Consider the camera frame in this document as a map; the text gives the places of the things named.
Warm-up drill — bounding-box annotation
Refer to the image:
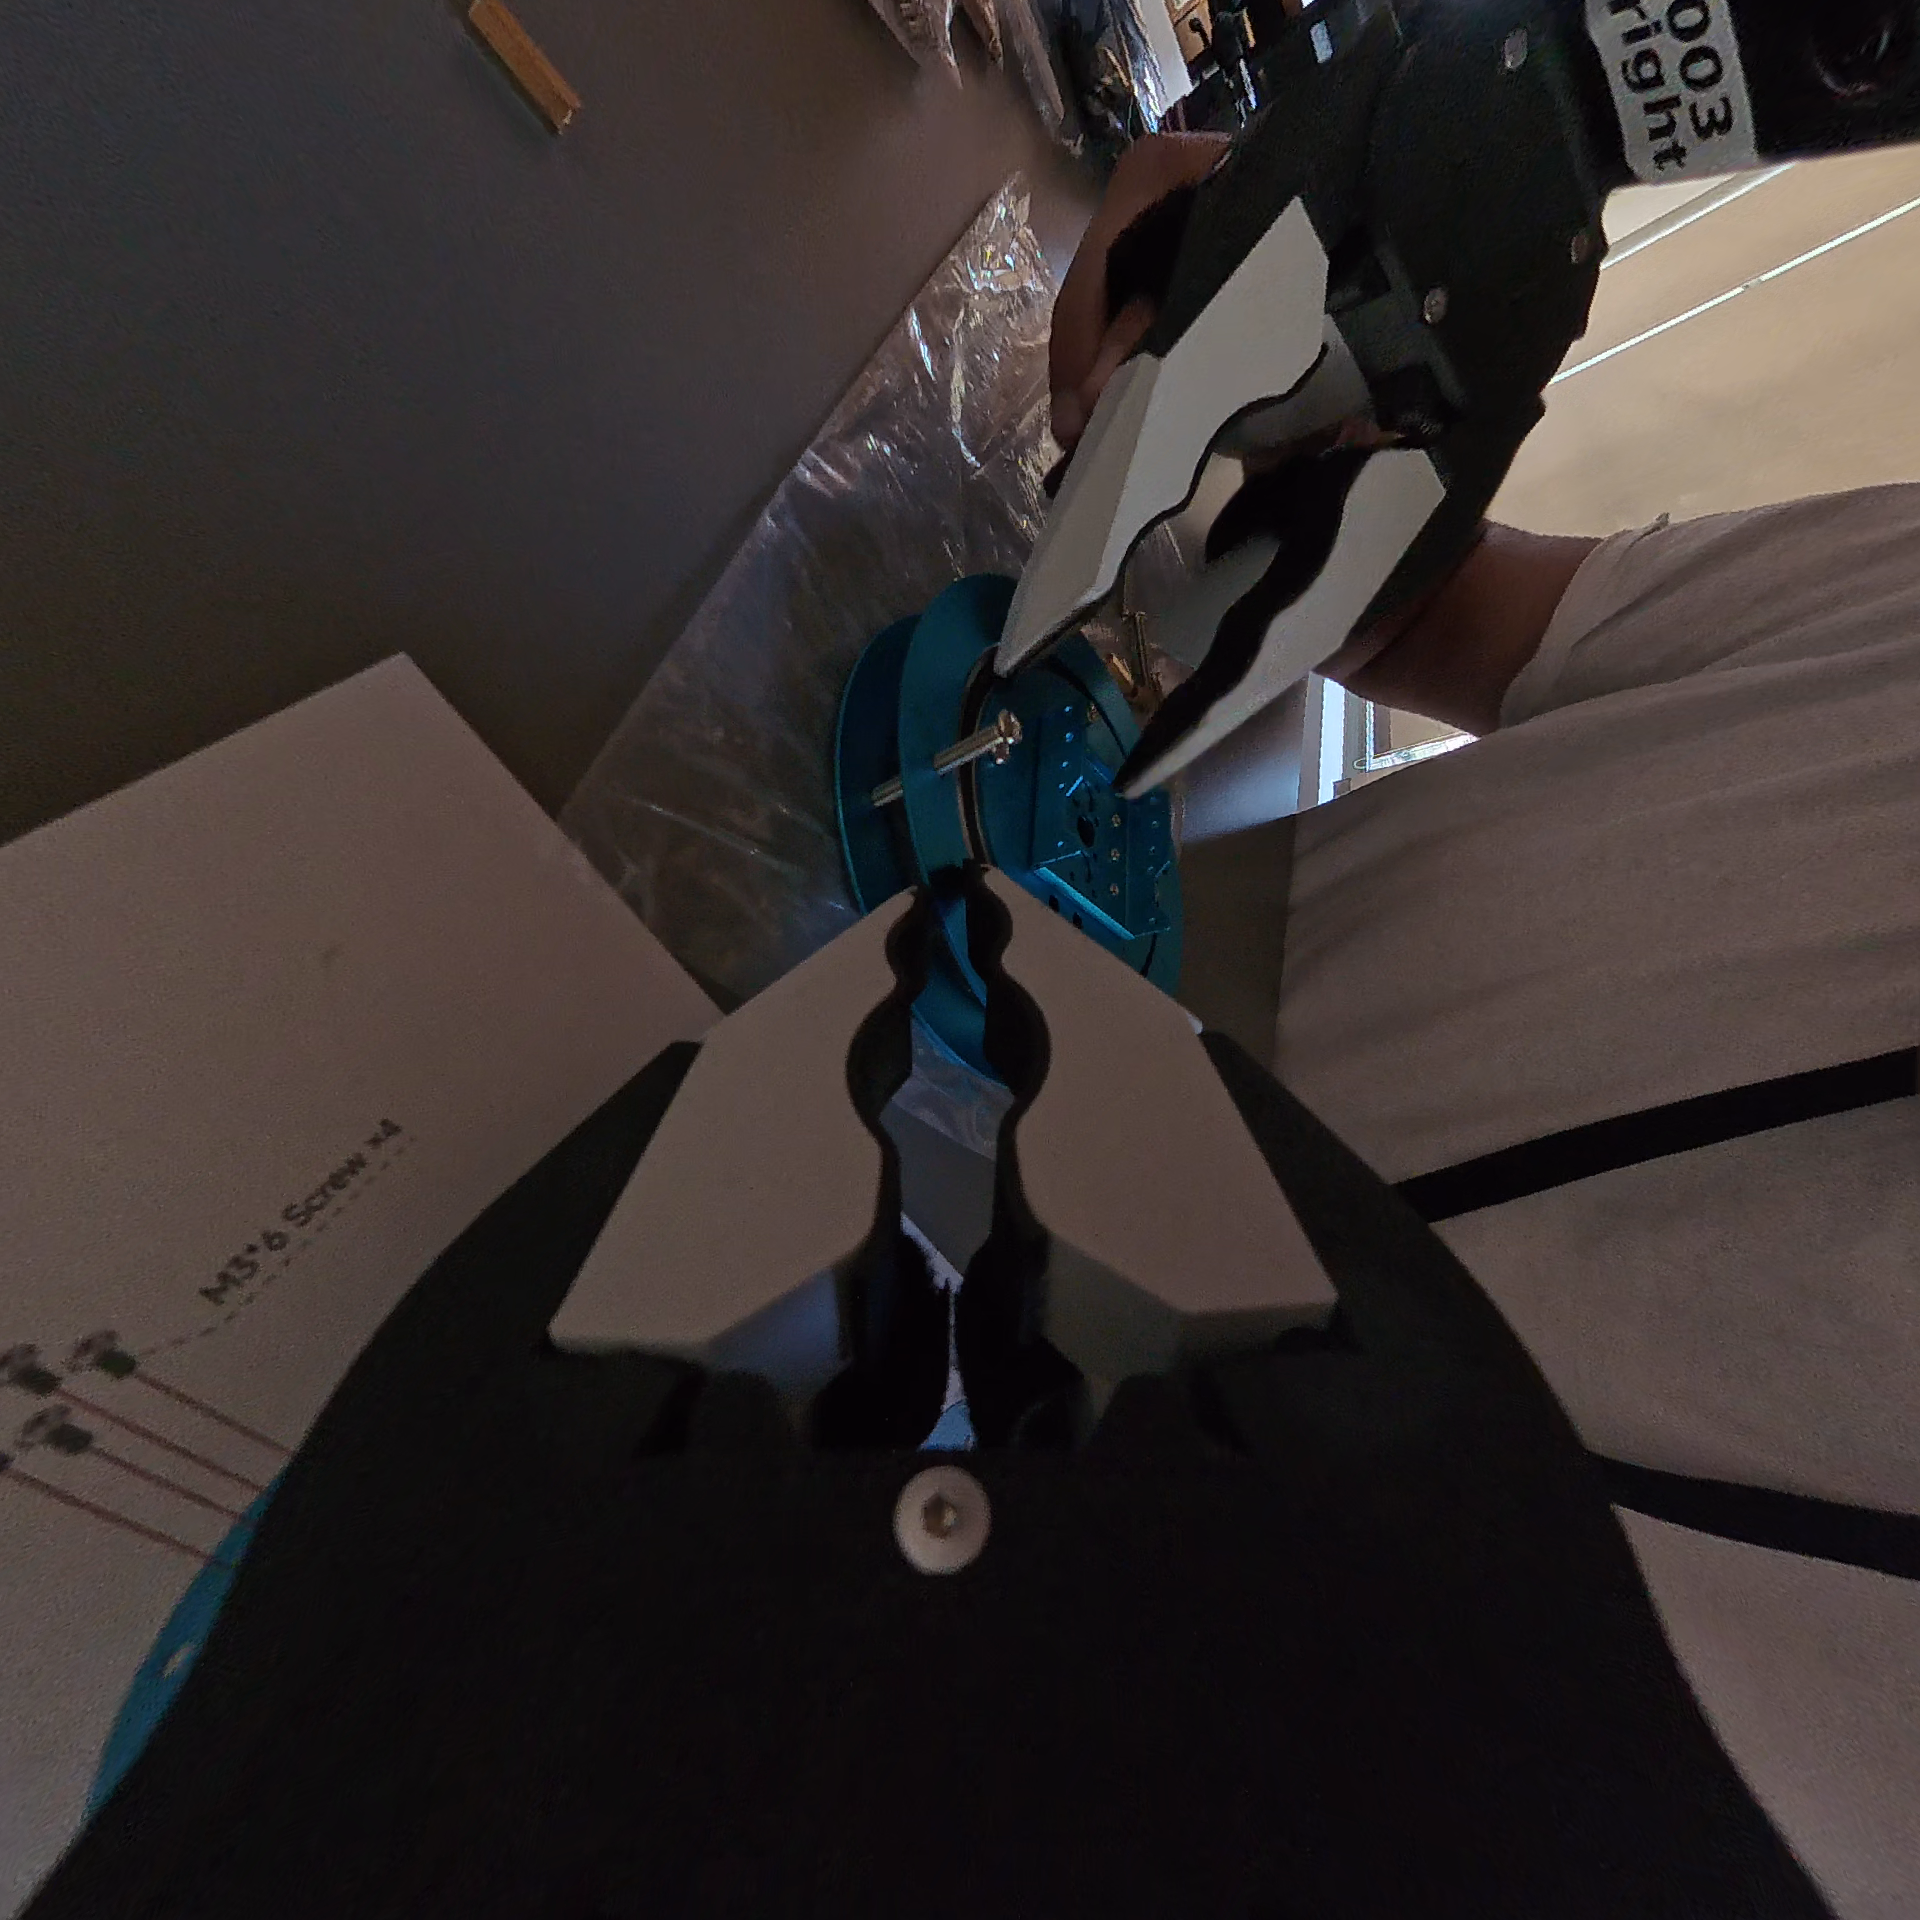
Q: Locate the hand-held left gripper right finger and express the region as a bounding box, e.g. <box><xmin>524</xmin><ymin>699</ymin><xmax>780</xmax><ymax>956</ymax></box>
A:
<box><xmin>957</xmin><ymin>867</ymin><xmax>1347</xmax><ymax>1419</ymax></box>

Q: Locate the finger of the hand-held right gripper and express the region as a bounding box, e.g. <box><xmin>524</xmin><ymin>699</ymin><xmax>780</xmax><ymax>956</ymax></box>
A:
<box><xmin>992</xmin><ymin>192</ymin><xmax>1374</xmax><ymax>680</ymax></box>
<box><xmin>1116</xmin><ymin>441</ymin><xmax>1454</xmax><ymax>799</ymax></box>

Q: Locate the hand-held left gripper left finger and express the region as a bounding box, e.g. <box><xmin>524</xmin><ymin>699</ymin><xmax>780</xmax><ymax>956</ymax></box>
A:
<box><xmin>549</xmin><ymin>884</ymin><xmax>943</xmax><ymax>1413</ymax></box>

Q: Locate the blue turntable bearing assembly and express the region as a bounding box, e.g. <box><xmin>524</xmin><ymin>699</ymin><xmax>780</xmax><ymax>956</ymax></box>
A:
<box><xmin>832</xmin><ymin>574</ymin><xmax>1190</xmax><ymax>1053</ymax></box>

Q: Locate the person's right hand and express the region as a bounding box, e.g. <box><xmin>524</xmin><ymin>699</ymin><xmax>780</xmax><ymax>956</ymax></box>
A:
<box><xmin>1046</xmin><ymin>130</ymin><xmax>1235</xmax><ymax>489</ymax></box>

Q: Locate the assembly guide sheet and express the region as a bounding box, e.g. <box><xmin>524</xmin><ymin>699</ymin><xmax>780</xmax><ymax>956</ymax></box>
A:
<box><xmin>0</xmin><ymin>652</ymin><xmax>725</xmax><ymax>1920</ymax></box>

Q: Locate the clear plastic bag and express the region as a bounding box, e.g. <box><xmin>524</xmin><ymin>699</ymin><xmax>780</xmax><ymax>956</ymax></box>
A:
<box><xmin>558</xmin><ymin>168</ymin><xmax>1202</xmax><ymax>1037</ymax></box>

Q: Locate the brass hex standoff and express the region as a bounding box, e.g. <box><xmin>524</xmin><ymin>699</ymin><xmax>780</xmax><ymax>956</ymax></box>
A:
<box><xmin>462</xmin><ymin>0</ymin><xmax>584</xmax><ymax>138</ymax></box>

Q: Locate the black lanyard strap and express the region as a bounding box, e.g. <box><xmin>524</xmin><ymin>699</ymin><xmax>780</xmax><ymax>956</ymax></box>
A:
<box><xmin>1400</xmin><ymin>1048</ymin><xmax>1920</xmax><ymax>1584</ymax></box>

